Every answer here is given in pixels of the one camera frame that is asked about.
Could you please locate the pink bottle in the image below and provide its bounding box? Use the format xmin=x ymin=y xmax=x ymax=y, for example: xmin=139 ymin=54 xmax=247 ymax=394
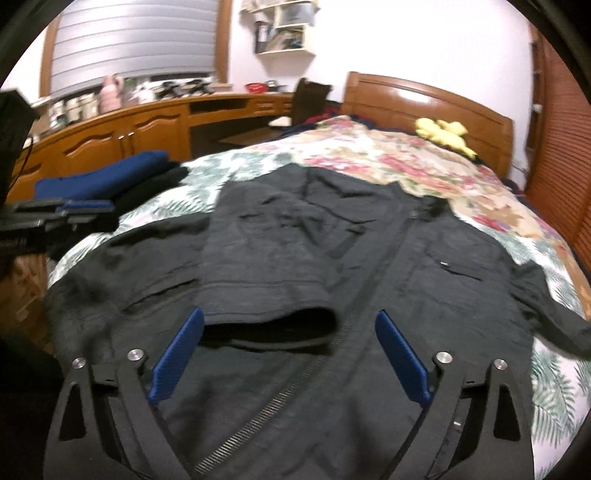
xmin=100 ymin=75 xmax=125 ymax=112

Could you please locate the floral leaf print bedspread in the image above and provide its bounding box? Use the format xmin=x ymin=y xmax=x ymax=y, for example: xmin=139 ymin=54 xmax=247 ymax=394
xmin=46 ymin=114 xmax=591 ymax=480

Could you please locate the wooden headboard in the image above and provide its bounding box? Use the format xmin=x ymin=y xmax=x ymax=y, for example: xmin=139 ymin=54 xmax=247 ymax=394
xmin=344 ymin=71 xmax=515 ymax=178

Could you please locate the dark red cloth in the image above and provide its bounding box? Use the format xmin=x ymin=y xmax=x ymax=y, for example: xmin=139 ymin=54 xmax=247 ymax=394
xmin=305 ymin=108 xmax=342 ymax=127

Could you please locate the black folded cloth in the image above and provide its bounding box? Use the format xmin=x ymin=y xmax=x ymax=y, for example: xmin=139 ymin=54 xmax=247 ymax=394
xmin=111 ymin=166 xmax=190 ymax=214

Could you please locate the wooden louvred door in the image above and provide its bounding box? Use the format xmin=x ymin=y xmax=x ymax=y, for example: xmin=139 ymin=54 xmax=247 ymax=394
xmin=526 ymin=23 xmax=591 ymax=259

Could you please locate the row of white jars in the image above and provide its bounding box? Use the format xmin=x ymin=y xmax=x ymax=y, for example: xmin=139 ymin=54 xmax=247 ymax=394
xmin=48 ymin=95 xmax=100 ymax=130

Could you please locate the yellow plush toy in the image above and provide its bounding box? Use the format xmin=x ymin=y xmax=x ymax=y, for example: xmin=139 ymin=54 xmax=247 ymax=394
xmin=414 ymin=117 xmax=478 ymax=158

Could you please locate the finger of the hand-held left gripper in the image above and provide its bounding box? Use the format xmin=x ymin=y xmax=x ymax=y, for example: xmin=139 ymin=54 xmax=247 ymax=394
xmin=9 ymin=198 xmax=114 ymax=217
xmin=0 ymin=212 xmax=118 ymax=254

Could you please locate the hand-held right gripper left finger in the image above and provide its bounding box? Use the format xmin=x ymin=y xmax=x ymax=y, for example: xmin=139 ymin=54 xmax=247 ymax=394
xmin=48 ymin=307 xmax=206 ymax=480

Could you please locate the dark wooden chair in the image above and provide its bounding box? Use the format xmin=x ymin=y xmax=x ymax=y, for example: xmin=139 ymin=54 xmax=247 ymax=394
xmin=293 ymin=78 xmax=333 ymax=125

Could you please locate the blue folded cloth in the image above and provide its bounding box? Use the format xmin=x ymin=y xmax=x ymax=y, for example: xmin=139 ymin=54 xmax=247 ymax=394
xmin=34 ymin=151 xmax=169 ymax=201

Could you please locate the grey window blind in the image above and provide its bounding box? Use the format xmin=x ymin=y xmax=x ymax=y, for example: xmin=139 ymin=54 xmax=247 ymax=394
xmin=50 ymin=0 xmax=219 ymax=97

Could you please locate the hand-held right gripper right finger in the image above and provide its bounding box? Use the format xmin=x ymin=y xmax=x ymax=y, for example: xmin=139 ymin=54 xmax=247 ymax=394
xmin=375 ymin=310 xmax=536 ymax=480

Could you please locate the dark grey zip jacket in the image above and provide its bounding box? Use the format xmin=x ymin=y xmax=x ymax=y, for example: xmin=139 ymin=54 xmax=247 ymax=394
xmin=44 ymin=164 xmax=591 ymax=480

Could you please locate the wooden cabinet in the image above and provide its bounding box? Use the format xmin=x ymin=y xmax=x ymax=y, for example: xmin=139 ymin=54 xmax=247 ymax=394
xmin=14 ymin=92 xmax=296 ymax=195

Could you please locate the white wall shelf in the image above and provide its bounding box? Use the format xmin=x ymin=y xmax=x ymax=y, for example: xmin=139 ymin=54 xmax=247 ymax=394
xmin=240 ymin=0 xmax=317 ymax=57

